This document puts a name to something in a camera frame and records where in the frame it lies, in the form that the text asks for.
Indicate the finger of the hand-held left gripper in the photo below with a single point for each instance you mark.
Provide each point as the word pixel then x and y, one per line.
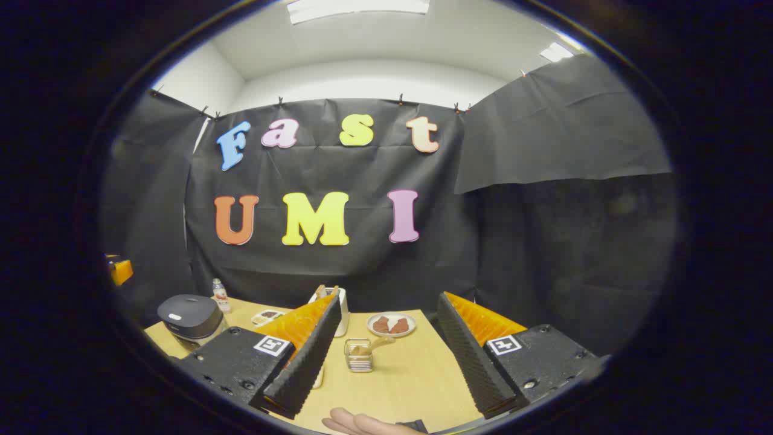
pixel 121 272

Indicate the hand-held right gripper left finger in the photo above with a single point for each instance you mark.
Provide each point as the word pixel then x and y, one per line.
pixel 308 356

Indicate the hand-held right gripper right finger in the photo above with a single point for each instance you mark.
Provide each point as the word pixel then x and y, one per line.
pixel 471 362

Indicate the wooden spoon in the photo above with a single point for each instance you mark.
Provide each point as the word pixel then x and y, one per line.
pixel 377 343

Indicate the grey rice cooker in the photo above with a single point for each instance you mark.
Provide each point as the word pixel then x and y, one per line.
pixel 190 315

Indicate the white toaster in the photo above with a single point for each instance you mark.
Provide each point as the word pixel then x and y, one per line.
pixel 343 314

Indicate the white divided sauce dish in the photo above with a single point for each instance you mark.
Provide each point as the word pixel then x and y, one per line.
pixel 267 316

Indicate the toast slice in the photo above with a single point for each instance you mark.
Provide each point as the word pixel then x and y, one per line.
pixel 326 291

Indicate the red meat piece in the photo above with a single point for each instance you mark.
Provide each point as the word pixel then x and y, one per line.
pixel 400 327
pixel 380 325

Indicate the white round plate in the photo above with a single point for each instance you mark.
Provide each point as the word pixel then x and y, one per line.
pixel 392 315

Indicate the black backdrop cloth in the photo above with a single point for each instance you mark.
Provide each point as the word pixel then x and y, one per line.
pixel 338 266

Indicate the small clear bottle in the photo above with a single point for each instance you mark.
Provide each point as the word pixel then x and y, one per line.
pixel 221 297

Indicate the ceiling light panel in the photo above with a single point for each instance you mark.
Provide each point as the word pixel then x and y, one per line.
pixel 356 9
pixel 555 52

